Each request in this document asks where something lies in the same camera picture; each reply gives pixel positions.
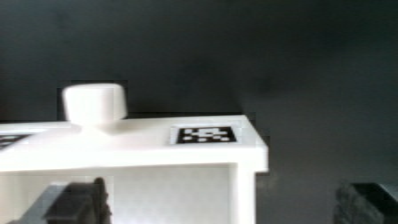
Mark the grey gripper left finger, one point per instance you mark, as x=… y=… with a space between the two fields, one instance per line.
x=71 y=204

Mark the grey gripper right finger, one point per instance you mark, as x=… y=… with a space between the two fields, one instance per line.
x=366 y=203

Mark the white front drawer box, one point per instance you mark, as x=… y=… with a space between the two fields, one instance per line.
x=178 y=162

